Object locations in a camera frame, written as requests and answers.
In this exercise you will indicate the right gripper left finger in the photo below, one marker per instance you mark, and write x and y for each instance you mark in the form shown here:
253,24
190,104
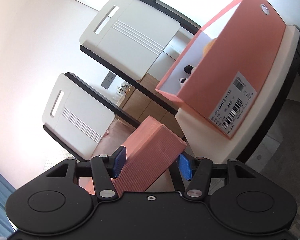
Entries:
105,168

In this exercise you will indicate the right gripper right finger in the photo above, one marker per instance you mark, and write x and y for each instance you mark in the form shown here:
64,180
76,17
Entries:
198,173

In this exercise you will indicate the pink shoe box lid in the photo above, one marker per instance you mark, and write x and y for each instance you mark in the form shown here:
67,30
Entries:
151,149

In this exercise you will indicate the panda plush toy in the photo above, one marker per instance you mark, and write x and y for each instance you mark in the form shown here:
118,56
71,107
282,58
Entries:
189,69

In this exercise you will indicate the brown bear plush toy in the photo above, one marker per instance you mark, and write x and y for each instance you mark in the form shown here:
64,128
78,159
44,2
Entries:
208,46

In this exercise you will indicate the pink bed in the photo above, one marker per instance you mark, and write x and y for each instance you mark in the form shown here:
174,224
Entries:
115,136

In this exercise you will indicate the left white black chair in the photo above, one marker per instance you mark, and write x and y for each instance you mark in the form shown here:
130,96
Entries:
77,116

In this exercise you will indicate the white black chair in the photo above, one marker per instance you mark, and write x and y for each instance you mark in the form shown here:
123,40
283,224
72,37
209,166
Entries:
77,116
131,34

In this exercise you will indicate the wooden drawer cabinet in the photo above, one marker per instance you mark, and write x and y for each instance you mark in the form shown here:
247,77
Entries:
139,106

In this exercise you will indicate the pink shoe box base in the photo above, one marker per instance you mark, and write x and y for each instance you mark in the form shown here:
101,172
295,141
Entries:
229,78

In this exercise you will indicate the right white black chair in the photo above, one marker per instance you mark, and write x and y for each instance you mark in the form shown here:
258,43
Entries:
131,34

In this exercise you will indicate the grey wall socket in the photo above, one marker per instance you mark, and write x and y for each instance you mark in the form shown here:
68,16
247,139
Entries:
110,77

